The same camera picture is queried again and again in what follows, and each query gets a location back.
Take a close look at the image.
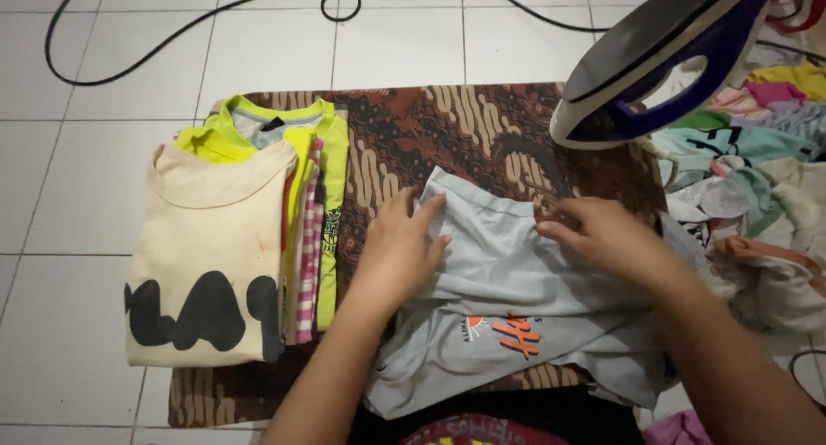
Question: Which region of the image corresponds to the thin black cable loop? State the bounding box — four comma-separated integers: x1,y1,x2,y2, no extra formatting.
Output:
788,349,826,412

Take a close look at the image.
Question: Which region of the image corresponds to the light grey printed shirt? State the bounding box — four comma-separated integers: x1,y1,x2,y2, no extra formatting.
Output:
364,166,711,420

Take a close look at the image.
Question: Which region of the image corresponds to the person's right hand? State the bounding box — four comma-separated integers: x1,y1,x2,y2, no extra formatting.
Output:
534,196,673,286

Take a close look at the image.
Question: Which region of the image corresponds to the cream shirt with black print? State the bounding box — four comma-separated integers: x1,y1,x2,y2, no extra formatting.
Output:
124,141,298,368

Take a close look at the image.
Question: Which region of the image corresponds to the person's left hand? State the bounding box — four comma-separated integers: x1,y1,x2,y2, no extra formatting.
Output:
351,187,453,314

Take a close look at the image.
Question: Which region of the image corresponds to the heap of unironed clothes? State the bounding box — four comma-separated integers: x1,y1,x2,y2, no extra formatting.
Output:
650,0,826,359

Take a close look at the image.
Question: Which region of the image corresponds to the folded yellow shirt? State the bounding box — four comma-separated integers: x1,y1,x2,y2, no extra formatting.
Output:
174,126,318,343

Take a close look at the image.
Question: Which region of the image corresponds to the neon green folded shirt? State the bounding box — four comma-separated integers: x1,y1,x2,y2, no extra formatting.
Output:
204,95,350,334

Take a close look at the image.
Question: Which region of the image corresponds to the person's black printed shirt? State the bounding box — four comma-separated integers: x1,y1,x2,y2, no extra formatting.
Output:
348,386,646,445

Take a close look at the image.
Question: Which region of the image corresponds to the brown batik ironing cloth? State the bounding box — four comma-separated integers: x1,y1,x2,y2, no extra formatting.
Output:
168,83,669,428

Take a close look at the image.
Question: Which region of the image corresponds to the long black power cable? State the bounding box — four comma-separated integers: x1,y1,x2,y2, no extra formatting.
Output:
44,0,610,87

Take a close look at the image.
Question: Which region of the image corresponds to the pink striped folded garment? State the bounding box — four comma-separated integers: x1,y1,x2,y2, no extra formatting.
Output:
292,137,325,347

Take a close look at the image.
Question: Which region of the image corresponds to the pink cloth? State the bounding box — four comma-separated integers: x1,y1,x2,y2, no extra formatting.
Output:
641,409,713,445

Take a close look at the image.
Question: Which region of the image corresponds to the purple and white clothes iron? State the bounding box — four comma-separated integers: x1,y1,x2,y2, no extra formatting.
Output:
549,0,777,151

